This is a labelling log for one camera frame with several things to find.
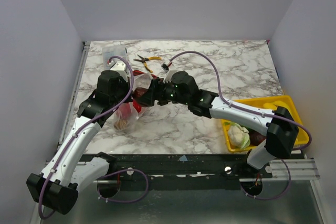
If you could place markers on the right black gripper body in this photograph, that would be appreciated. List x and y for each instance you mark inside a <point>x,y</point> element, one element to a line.
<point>153,92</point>

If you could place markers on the dark red toy fruit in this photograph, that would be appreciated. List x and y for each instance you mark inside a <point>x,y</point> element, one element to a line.
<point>139,92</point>

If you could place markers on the clear zip top bag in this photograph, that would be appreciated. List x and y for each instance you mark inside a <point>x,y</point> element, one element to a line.
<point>144,81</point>

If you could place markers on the orange brown toy mango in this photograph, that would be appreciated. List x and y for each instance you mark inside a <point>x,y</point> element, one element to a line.
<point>121,124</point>

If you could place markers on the green toy pepper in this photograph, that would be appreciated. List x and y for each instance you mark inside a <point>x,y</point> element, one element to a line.
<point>247,128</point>

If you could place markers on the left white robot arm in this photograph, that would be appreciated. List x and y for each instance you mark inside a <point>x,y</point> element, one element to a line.
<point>56,188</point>

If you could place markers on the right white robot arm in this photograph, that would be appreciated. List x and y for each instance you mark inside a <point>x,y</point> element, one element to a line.
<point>277,126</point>

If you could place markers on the clear plastic parts box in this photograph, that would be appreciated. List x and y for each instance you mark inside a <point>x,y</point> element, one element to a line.
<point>118,50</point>

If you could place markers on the white toy cauliflower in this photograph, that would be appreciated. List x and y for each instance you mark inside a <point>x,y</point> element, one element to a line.
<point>238,136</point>

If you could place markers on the dark maroon toy beet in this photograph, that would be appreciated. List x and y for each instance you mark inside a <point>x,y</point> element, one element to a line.
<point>256,138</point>

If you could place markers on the yellow toy banana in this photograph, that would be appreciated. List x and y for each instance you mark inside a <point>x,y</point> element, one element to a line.
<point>274,105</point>

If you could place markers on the yellow plastic tray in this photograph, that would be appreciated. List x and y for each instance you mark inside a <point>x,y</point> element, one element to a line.
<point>301,139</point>

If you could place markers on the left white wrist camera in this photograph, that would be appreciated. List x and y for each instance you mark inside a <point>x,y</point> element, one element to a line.
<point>121,68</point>

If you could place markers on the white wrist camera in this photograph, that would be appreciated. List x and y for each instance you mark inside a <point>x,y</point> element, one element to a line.
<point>169,70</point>
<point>121,68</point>

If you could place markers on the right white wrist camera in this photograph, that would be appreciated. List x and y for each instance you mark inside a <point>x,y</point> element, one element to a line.
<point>169,70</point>

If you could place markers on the yellow handled pliers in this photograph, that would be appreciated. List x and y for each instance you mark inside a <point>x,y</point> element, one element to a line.
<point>145,60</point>

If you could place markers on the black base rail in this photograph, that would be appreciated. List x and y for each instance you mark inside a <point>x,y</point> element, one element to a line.
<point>136,172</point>

